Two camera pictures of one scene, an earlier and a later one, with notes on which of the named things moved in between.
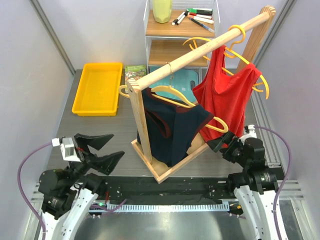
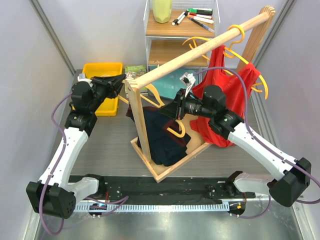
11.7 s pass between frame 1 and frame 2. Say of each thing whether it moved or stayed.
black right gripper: moved
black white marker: stayed
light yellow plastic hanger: moved
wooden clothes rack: stayed
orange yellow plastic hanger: stayed
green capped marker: stayed
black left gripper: moved
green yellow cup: stayed
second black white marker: stayed
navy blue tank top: moved
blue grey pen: stayed
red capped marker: stayed
